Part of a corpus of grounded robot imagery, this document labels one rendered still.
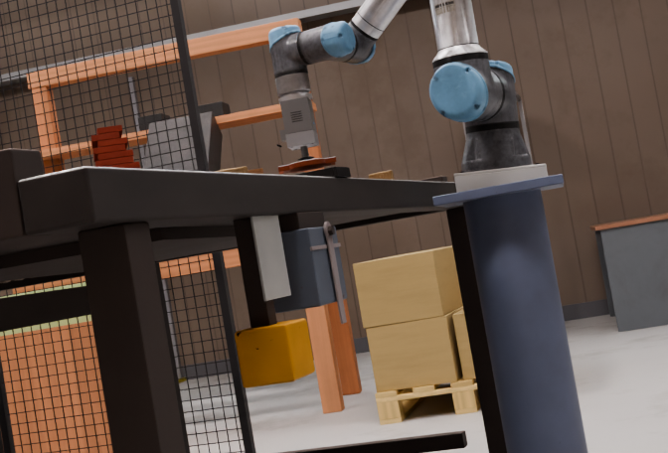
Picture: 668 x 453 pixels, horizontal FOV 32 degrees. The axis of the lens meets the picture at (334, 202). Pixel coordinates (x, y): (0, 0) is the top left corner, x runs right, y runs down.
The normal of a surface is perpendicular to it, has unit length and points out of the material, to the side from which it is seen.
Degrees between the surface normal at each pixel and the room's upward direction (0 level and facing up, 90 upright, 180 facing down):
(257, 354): 90
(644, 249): 90
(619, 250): 90
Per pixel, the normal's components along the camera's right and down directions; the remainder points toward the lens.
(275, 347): -0.32, 0.00
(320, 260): 0.93, -0.18
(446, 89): -0.44, 0.17
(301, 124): -0.10, -0.04
